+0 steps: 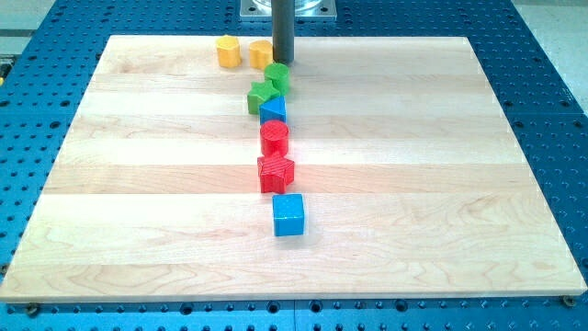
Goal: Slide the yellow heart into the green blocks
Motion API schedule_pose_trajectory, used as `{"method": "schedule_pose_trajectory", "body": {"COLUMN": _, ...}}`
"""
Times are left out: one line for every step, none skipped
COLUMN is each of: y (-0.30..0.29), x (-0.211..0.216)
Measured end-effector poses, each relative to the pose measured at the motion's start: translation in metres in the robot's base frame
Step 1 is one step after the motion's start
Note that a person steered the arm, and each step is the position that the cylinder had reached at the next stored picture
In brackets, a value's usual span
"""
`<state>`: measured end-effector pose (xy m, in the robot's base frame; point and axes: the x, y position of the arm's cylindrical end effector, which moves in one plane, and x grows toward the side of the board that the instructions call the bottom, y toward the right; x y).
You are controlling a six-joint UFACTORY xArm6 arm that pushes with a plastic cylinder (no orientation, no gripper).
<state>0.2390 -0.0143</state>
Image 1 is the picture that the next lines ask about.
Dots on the yellow heart block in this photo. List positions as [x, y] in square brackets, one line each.
[260, 54]

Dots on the red star block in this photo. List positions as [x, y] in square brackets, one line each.
[275, 173]

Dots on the red cylinder block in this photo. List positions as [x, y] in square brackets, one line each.
[274, 136]

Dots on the blue cube block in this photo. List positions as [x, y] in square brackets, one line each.
[288, 214]

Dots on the blue triangle block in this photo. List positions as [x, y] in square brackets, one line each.
[273, 109]

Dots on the green star block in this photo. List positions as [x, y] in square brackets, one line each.
[260, 93]

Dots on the green cylinder block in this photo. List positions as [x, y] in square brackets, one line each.
[278, 75]

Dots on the light wooden board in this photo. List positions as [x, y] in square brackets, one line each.
[412, 180]

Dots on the yellow hexagon block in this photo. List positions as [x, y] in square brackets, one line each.
[228, 51]

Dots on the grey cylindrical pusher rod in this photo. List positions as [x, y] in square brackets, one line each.
[283, 15]

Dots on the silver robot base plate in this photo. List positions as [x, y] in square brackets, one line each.
[306, 10]

